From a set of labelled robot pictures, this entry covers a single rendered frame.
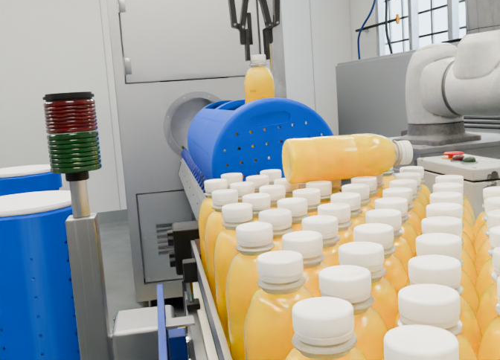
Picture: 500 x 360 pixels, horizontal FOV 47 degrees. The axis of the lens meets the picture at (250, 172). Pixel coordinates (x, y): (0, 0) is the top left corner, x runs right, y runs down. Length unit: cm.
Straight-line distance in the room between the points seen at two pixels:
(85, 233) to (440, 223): 43
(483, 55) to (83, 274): 109
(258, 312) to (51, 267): 90
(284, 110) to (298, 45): 547
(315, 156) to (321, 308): 52
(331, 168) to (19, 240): 72
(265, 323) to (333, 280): 8
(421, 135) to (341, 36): 530
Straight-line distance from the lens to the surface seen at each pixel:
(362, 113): 404
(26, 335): 138
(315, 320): 36
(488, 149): 169
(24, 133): 624
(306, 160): 88
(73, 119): 74
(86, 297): 80
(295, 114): 126
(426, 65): 167
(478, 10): 156
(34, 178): 214
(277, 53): 269
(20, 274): 134
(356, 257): 50
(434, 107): 165
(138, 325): 106
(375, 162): 91
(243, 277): 60
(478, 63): 153
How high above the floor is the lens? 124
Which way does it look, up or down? 7 degrees down
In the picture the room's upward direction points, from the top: 4 degrees counter-clockwise
